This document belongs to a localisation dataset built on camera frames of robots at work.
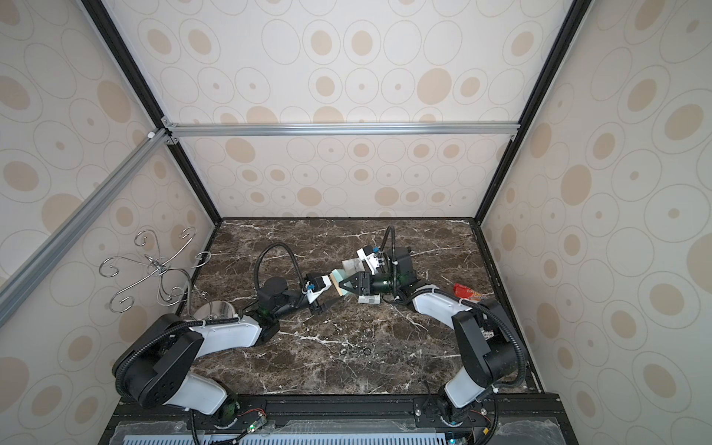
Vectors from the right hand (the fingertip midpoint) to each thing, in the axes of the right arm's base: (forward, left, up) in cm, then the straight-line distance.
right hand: (354, 284), depth 82 cm
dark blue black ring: (-13, -4, -16) cm, 21 cm away
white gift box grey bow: (+15, +2, -11) cm, 18 cm away
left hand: (-1, +3, +2) cm, 4 cm away
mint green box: (0, +5, +4) cm, 6 cm away
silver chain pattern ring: (-14, +3, -16) cm, 21 cm away
